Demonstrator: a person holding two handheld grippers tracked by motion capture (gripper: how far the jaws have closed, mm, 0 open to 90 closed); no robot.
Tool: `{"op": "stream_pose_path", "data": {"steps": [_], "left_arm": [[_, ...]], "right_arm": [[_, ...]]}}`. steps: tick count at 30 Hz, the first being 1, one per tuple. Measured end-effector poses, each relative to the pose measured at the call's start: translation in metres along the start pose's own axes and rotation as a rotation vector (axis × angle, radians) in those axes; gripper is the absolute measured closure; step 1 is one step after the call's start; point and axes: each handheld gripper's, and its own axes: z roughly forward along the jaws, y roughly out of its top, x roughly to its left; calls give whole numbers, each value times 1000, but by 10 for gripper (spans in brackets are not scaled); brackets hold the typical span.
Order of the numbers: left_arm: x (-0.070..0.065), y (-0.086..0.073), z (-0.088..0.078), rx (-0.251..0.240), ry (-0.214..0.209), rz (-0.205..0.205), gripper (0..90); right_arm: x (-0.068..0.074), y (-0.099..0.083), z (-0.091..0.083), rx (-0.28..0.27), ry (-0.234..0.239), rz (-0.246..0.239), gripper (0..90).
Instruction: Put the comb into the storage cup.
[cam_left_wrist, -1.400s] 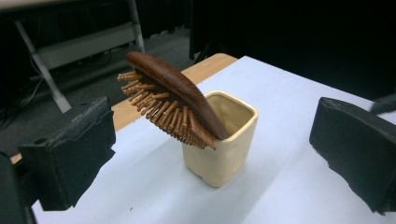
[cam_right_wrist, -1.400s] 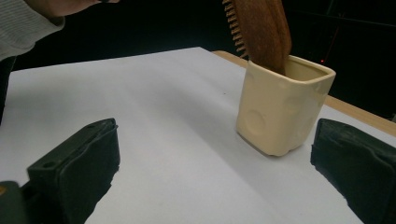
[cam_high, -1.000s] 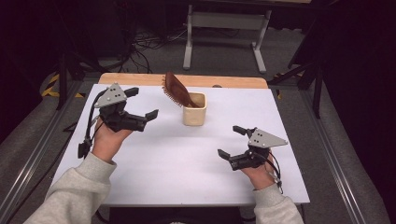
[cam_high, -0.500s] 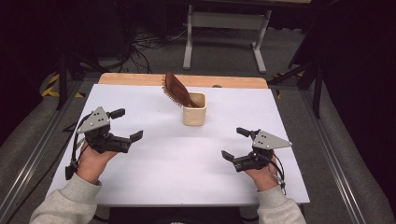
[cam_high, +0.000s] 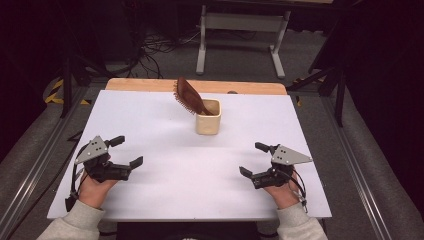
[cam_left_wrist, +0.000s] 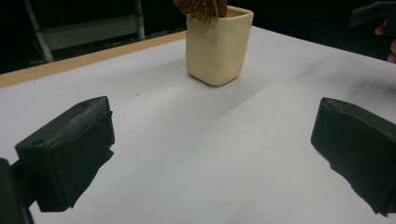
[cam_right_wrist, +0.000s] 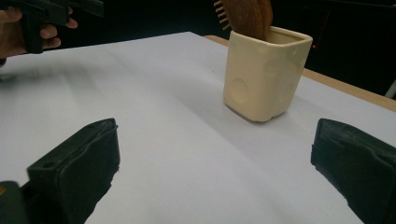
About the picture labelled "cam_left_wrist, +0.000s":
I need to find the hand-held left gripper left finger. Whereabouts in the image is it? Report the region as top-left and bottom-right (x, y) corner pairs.
(13, 95), (116, 213)

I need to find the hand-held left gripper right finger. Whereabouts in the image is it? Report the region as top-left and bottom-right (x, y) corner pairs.
(310, 96), (396, 217)

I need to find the cream square cup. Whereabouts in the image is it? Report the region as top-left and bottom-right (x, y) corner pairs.
(185, 5), (255, 88)

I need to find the brown wooden hairbrush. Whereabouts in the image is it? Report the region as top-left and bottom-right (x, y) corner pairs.
(172, 0), (230, 25)

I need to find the white board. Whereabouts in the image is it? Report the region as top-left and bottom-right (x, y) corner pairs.
(0, 25), (396, 224)

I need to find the grey metal desk frame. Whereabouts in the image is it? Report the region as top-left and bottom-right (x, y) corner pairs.
(22, 0), (147, 63)

